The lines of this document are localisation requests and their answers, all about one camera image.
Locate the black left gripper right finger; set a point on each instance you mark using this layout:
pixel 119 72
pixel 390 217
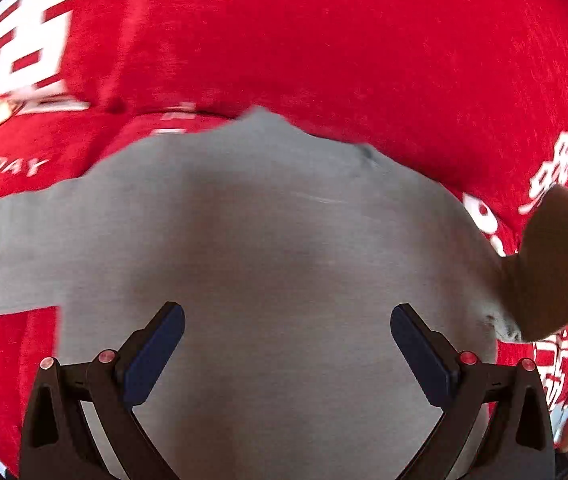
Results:
pixel 518 442

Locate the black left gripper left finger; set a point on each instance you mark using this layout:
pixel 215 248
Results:
pixel 56 440

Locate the grey knit sweater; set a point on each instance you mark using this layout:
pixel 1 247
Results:
pixel 264 269

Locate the red wedding bed cover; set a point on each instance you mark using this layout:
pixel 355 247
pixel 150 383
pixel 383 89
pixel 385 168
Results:
pixel 38 169

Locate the red wedding pillow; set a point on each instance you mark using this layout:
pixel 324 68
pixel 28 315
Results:
pixel 471 93

